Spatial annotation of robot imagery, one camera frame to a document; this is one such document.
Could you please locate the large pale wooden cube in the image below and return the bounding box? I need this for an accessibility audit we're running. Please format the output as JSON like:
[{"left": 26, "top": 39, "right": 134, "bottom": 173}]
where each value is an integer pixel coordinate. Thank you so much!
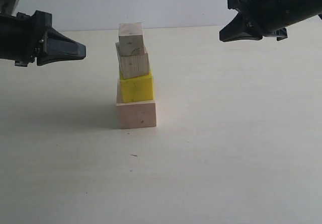
[{"left": 116, "top": 80, "right": 157, "bottom": 129}]

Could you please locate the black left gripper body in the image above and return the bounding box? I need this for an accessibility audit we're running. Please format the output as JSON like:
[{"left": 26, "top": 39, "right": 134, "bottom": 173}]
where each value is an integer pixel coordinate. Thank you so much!
[{"left": 1, "top": 10, "right": 52, "bottom": 67}]

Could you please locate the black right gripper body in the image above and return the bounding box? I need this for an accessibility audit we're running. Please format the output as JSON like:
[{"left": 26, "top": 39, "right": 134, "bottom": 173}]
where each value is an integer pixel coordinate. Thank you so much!
[{"left": 255, "top": 0, "right": 321, "bottom": 40}]

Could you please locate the yellow cube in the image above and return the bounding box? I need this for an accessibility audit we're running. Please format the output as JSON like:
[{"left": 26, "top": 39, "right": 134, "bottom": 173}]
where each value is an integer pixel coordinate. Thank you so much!
[{"left": 119, "top": 70, "right": 155, "bottom": 103}]

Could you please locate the small wooden cube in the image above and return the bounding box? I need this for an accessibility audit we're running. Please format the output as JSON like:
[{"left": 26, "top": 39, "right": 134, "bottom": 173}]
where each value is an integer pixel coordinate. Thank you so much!
[{"left": 118, "top": 22, "right": 144, "bottom": 56}]

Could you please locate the medium brown wooden cube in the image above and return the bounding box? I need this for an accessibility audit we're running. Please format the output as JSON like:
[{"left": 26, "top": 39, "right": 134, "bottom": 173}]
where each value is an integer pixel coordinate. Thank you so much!
[{"left": 115, "top": 42, "right": 150, "bottom": 79}]

